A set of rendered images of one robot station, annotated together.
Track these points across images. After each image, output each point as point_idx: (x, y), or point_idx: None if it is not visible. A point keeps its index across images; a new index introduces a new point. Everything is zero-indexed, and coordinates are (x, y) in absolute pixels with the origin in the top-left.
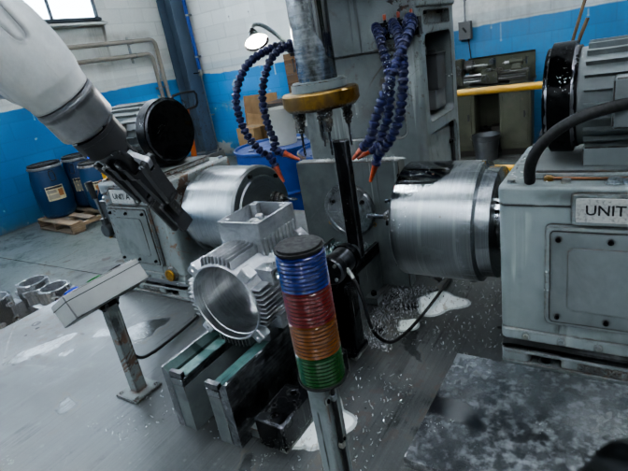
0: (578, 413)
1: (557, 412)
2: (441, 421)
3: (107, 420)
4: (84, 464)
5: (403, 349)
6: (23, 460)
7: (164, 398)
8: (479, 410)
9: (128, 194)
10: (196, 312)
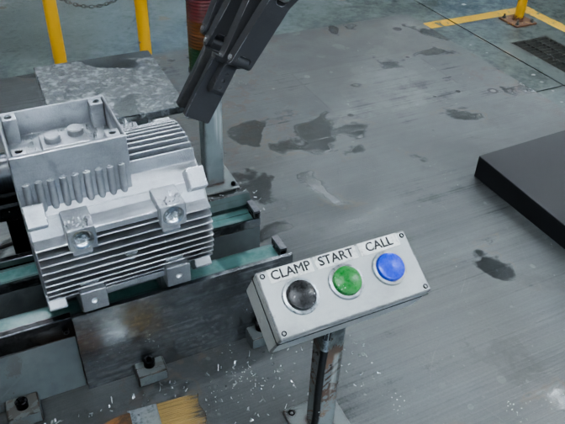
0: (81, 77)
1: (87, 82)
2: (141, 107)
3: (375, 393)
4: (409, 337)
5: (3, 257)
6: (492, 396)
7: (291, 378)
8: (115, 100)
9: (261, 52)
10: (212, 252)
